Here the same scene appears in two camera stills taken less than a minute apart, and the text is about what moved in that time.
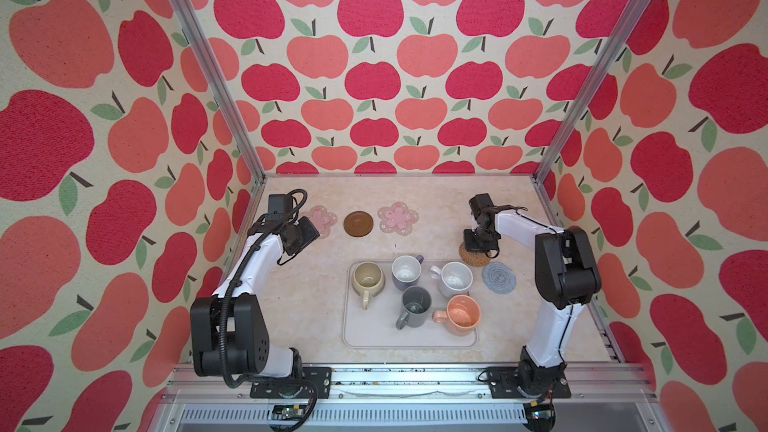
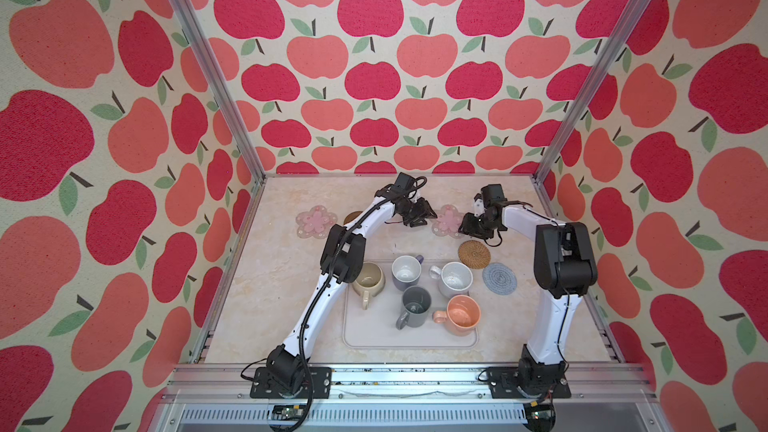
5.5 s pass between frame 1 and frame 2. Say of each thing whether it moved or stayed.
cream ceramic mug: stayed
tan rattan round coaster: stayed
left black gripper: moved
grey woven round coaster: stayed
